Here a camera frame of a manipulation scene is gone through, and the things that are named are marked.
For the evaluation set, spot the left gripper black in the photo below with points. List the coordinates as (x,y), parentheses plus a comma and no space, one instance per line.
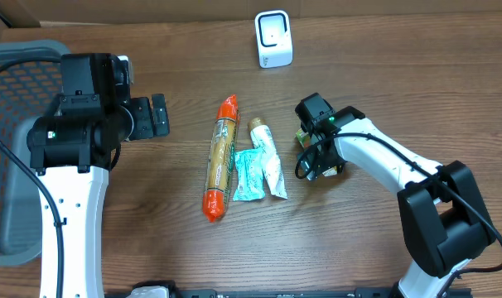
(148,122)

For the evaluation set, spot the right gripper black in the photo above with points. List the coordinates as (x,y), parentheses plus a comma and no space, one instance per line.
(315,163)

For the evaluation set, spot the green drink carton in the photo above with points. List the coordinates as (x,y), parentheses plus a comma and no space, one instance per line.
(327,171)

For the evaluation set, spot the white tube gold cap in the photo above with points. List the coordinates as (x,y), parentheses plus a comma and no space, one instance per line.
(262,139)

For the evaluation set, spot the spaghetti packet red ends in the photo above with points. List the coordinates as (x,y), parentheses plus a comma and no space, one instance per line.
(221,160)

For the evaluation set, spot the teal snack packet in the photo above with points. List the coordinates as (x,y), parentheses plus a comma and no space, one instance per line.
(250,175)

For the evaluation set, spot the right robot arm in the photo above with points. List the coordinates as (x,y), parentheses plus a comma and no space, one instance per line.
(444,219)

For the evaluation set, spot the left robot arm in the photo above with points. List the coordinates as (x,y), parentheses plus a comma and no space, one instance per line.
(73,149)

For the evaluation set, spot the white barcode scanner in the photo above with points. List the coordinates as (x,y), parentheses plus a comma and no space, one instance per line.
(274,39)

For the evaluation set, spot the grey plastic basket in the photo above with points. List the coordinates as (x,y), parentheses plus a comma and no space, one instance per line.
(26,92)

